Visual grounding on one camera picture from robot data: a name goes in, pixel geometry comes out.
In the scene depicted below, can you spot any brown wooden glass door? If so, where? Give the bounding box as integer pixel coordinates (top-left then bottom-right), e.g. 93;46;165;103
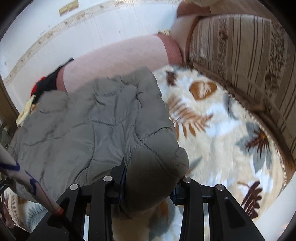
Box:
0;78;19;149

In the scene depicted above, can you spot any yellow cloth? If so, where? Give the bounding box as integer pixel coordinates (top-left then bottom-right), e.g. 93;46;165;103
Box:
16;94;36;127

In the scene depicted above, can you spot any pink bolster pillow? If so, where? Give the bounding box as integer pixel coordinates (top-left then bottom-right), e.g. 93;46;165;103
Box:
56;34;183;93

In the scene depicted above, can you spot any striped beige sofa cushion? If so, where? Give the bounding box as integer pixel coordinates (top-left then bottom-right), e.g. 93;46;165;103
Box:
189;15;295;158

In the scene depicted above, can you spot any leaf patterned fleece blanket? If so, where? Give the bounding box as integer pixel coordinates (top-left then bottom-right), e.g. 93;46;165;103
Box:
2;64;289;241

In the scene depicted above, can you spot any black and red clothes pile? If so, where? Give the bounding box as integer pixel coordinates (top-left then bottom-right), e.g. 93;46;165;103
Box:
31;58;74;104

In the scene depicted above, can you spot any grey quilted hooded jacket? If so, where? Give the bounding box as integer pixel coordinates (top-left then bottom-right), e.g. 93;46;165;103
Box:
8;68;189;216

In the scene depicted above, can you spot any pink sofa armrest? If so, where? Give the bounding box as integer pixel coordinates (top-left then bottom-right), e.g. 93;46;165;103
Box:
170;1;220;62

